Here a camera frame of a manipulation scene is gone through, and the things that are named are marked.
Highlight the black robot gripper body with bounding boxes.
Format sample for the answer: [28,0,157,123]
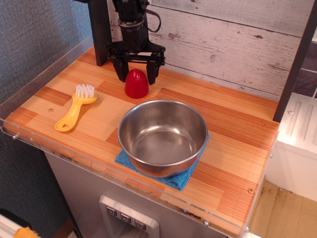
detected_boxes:
[107,25,165,67]

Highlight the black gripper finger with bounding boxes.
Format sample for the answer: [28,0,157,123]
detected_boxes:
[146,61,160,85]
[111,58,129,82]

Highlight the red toy bell pepper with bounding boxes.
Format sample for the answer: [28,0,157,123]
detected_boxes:
[125,69,149,99]

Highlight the silver metal bowl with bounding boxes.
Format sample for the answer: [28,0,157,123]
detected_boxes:
[117,99,208,178]

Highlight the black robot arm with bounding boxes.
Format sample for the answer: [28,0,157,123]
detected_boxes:
[108,0,165,85]

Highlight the yellow brush with white bristles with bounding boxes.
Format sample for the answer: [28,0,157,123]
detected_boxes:
[54,84,98,132]

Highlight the blue folded cloth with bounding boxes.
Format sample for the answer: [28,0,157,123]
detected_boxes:
[115,134,211,190]

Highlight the grey toy cabinet front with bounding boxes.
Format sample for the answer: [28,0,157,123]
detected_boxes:
[45,153,224,238]

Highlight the silver dispenser panel with buttons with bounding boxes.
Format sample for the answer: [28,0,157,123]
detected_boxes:
[99,195,160,238]

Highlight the white toy appliance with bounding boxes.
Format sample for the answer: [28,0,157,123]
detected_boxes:
[265,93,317,201]

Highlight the yellow object at corner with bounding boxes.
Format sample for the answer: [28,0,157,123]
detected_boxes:
[13,227,39,238]

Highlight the dark grey left post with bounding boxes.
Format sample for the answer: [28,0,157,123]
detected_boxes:
[88,0,112,66]

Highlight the dark grey post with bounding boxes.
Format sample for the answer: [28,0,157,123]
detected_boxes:
[88,0,112,66]
[272,0,317,122]

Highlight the dark grey right post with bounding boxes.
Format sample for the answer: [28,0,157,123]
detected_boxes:
[272,0,317,122]

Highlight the clear acrylic guard rail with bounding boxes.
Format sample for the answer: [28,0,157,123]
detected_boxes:
[0,38,278,238]

